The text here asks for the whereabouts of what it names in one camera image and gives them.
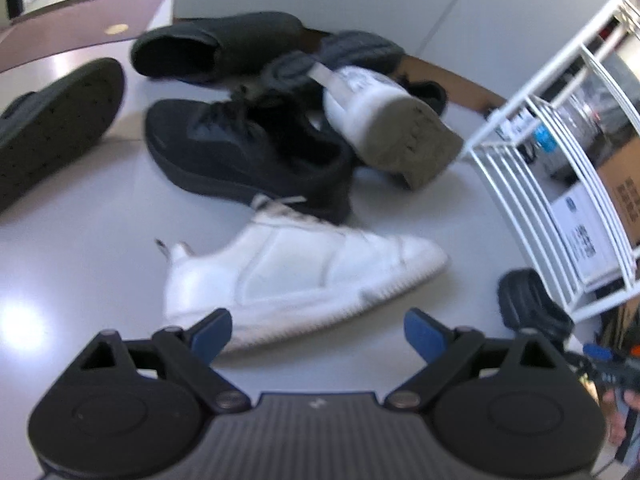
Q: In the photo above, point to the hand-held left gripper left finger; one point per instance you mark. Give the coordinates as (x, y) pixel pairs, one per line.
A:
(212, 332)

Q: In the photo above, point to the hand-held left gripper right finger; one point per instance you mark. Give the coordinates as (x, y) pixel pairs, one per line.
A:
(425, 332)

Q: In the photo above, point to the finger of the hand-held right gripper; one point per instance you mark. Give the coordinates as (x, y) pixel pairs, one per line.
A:
(612, 372)

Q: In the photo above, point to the white leather sneaker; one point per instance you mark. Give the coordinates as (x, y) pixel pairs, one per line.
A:
(280, 280)

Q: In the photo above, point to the black lace-up sneaker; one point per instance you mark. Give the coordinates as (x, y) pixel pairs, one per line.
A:
(215, 150)
(430, 95)

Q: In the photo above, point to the white black patterned sneaker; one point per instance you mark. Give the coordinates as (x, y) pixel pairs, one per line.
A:
(370, 110)

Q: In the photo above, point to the person's right hand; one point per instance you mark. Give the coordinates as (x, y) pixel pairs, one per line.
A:
(615, 420)

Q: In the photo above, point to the black slide sandal gold print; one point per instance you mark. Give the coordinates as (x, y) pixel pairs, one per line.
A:
(530, 300)

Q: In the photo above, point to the white labelled box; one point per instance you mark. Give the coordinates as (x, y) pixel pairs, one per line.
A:
(570, 220)

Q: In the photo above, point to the brown cardboard box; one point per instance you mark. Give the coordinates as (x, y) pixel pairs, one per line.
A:
(625, 180)

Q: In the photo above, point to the clear bottle with blue label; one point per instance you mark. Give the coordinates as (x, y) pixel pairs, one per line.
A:
(575, 120)

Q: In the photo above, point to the grey knit sneaker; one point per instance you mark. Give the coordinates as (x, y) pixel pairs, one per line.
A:
(360, 47)

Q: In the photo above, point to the brown door mat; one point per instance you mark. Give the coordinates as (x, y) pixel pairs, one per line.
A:
(75, 35)

